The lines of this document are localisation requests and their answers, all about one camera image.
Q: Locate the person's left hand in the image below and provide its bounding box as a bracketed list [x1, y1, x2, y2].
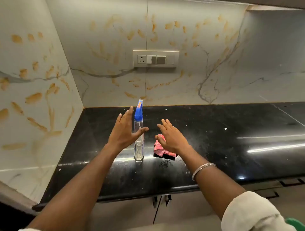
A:
[106, 106, 150, 155]

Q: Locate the person's right hand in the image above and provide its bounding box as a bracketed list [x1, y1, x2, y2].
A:
[155, 119, 191, 156]

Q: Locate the pink checked cleaning cloth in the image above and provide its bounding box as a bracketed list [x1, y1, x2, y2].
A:
[153, 134, 177, 160]

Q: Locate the clear spray bottle blue nozzle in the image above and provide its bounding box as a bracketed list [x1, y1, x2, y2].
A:
[133, 99, 145, 162]

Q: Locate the person's left forearm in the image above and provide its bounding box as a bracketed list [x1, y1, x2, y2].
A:
[26, 142, 119, 231]

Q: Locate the person's right forearm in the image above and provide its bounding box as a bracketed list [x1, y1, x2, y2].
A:
[178, 145, 246, 221]

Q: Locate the silver bangle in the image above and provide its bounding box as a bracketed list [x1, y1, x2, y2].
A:
[192, 163, 217, 181]

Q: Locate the grey cabinet door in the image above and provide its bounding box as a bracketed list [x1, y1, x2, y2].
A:
[89, 195, 158, 231]
[153, 190, 223, 225]

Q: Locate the white shirt sleeve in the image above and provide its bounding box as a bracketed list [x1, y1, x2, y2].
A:
[220, 191, 297, 231]

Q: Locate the grey drawer cabinet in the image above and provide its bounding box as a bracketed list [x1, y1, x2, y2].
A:
[242, 176, 305, 216]

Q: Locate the green cloth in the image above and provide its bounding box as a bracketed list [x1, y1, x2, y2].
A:
[285, 218, 305, 231]

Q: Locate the white switch panel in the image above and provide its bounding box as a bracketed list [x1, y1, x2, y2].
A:
[132, 49, 180, 68]

